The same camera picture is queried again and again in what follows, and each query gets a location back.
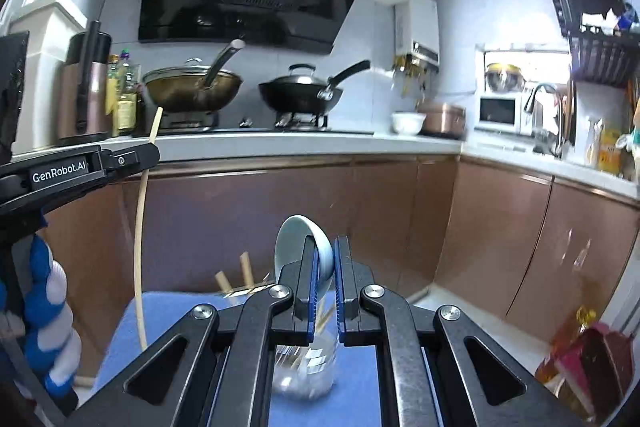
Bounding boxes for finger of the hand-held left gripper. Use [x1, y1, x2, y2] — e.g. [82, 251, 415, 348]
[0, 143, 162, 217]

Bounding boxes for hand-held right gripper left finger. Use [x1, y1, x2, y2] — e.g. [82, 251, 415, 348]
[62, 234, 321, 427]

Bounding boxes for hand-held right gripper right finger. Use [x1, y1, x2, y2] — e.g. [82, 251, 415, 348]
[334, 234, 587, 427]

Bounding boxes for clear glass jar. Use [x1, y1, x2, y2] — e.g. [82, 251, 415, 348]
[272, 326, 342, 401]

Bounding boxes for pale ceramic spoon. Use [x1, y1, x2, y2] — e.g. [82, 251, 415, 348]
[273, 214, 335, 304]

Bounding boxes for person's left hand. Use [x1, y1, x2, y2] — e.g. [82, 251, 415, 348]
[0, 234, 84, 409]

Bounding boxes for yellow oil bottle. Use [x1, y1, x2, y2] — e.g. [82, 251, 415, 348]
[104, 54, 124, 138]

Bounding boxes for white box casing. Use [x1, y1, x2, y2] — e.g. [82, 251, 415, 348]
[9, 0, 92, 156]

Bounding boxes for green cap oil bottle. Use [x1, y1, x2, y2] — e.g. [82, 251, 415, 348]
[118, 49, 141, 136]

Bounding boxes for brass wok with lid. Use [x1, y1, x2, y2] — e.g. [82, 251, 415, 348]
[142, 39, 246, 114]

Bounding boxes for copper base cabinets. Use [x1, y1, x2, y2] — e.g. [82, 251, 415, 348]
[37, 151, 640, 374]

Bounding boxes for blue towel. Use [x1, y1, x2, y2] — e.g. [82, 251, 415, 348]
[92, 289, 390, 427]

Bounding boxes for black gas stove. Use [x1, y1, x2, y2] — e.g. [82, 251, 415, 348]
[134, 109, 377, 138]

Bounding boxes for white bowl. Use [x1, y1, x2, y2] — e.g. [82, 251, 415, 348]
[390, 110, 427, 137]

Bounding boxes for black wok with lid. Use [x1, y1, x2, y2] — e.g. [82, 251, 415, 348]
[258, 59, 372, 116]

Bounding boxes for copper rice cooker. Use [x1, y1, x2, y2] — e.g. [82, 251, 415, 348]
[417, 100, 467, 139]

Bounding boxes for large cooking oil bottle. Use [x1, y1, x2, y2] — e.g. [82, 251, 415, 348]
[534, 305, 599, 384]

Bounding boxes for brass water pipes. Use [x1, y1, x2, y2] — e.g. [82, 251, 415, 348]
[392, 54, 431, 98]

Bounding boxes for white microwave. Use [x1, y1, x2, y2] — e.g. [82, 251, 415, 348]
[474, 92, 531, 136]

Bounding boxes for red bag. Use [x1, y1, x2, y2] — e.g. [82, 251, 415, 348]
[554, 321, 637, 414]

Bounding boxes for steel pot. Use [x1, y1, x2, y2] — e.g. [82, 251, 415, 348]
[484, 62, 527, 94]

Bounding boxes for white water heater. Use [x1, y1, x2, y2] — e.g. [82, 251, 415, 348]
[393, 0, 442, 66]

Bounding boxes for steel faucet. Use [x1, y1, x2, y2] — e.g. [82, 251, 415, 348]
[523, 82, 564, 156]

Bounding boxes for clear bottle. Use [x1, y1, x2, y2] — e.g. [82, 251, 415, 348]
[585, 116, 604, 168]

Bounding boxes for yellow detergent bottle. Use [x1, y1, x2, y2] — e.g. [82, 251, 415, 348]
[597, 119, 624, 176]

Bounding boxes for floral hanging cloth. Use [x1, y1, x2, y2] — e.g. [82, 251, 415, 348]
[625, 77, 640, 184]

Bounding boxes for black dish rack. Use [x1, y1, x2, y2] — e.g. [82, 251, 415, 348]
[537, 0, 640, 88]

